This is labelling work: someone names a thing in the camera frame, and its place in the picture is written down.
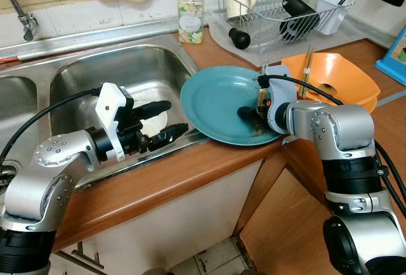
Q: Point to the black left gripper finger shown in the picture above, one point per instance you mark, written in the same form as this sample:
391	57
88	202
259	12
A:
155	108
170	137

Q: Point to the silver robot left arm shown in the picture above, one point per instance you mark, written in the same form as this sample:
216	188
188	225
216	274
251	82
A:
44	173

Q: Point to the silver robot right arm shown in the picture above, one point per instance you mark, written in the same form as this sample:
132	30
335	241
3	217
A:
336	126

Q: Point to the teal plate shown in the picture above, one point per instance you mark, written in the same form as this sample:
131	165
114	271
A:
216	97

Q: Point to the wooden chopsticks with white band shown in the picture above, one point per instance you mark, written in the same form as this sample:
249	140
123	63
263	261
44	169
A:
306	72

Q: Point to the stainless steel sink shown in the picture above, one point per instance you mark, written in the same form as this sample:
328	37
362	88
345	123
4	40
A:
95	72

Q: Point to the white cabinet front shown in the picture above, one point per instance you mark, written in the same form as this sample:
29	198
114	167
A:
177	224

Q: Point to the orange plastic bowl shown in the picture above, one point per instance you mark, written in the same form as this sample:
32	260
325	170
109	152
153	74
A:
342	69

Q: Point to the soap pump bottle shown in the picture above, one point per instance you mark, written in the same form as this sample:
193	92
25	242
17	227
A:
190	21

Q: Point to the orange plastic plate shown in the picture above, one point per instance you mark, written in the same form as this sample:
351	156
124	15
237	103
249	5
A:
368	104

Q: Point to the black tumbler bottle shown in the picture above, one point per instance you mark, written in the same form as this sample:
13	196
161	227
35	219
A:
297	6

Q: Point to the cream ceramic mug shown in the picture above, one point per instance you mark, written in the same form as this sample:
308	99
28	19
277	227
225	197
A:
241	2

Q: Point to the white plastic utensil cup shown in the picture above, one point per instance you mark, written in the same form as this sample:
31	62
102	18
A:
330	14

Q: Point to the brown wooden cabinet door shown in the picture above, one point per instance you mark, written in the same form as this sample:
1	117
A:
285	237

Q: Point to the grey drain tray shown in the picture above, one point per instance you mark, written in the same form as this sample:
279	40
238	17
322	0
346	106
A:
358	37

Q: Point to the chrome faucet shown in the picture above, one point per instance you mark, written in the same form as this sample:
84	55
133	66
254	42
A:
26	25

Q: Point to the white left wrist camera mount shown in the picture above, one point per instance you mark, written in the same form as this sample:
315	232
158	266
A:
109	107

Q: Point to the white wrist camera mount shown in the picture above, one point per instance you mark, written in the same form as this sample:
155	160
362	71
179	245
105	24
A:
109	107
276	71

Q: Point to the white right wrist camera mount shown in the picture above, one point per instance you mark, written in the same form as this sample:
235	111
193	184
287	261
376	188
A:
276	71

